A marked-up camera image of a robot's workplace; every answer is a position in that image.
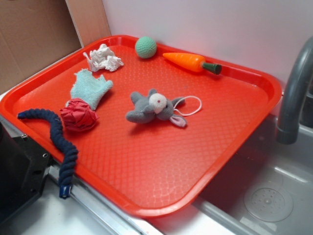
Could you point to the light blue cloth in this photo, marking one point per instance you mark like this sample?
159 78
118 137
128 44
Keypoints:
90 89

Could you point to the grey toy faucet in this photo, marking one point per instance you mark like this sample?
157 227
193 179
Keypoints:
297 103

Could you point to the crumpled white paper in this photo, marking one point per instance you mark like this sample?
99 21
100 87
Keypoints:
103 58

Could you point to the green crocheted ball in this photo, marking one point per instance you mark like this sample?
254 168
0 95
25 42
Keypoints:
145 47

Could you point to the orange plastic carrot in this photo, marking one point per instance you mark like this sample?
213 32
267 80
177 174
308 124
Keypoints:
192 62

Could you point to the brown cardboard panel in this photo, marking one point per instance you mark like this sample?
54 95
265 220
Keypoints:
34 34

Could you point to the grey plastic sink basin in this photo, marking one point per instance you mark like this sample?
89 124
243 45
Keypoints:
266 188

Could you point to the red plastic tray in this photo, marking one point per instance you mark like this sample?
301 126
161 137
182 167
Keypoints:
153 169

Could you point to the grey plush bunny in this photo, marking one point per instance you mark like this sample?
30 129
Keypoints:
155 105

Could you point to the silver metal rail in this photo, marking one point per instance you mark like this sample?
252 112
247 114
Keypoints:
84 213

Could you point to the crumpled red paper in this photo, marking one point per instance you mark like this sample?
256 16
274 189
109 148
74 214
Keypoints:
78 116

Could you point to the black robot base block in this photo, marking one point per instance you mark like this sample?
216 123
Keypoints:
24 165

